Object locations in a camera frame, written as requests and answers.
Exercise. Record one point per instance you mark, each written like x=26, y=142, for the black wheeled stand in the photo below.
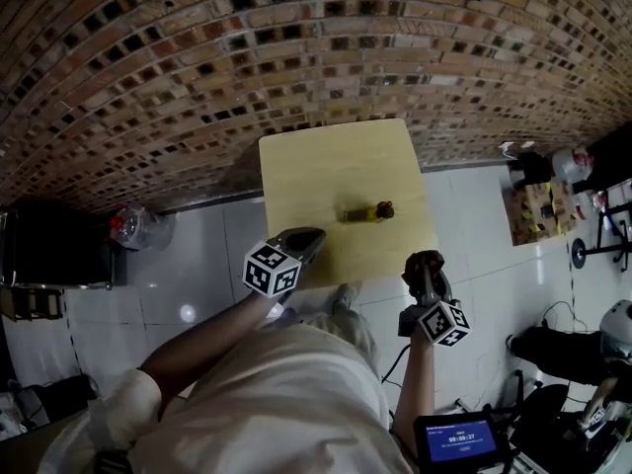
x=605, y=250

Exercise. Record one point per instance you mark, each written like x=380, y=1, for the person's right forearm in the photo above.
x=412, y=388

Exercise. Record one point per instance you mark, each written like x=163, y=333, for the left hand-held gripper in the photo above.
x=269, y=269

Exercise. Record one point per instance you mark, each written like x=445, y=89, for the black metal cart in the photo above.
x=54, y=247

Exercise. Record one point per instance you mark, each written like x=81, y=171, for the cardboard box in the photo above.
x=535, y=215

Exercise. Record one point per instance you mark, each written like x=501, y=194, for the dark brown cloth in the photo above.
x=424, y=262

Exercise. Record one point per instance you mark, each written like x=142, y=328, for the small wooden rack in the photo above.
x=32, y=304

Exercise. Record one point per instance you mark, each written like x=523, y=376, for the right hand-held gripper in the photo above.
x=442, y=324

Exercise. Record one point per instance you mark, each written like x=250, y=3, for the person's white shoe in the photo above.
x=284, y=315
x=345, y=298

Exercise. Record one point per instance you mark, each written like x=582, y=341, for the black bag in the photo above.
x=530, y=168

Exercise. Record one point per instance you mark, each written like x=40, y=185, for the white power plug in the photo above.
x=516, y=148

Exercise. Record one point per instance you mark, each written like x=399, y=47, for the black office chair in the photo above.
x=558, y=398

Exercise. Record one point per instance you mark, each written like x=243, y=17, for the yellow bottle with dark cap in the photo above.
x=360, y=215

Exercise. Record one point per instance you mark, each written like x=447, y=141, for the white plastic jug red label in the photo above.
x=573, y=166

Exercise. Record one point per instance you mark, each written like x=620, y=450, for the person's left forearm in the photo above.
x=207, y=348

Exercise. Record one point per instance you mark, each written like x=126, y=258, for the black cabinet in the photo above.
x=609, y=161

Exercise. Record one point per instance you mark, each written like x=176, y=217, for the black tablet with blue screen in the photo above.
x=461, y=440

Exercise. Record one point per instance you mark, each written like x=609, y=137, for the clear plastic jug red cap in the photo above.
x=587, y=205

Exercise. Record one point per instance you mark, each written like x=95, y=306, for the person's beige clothing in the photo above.
x=271, y=403

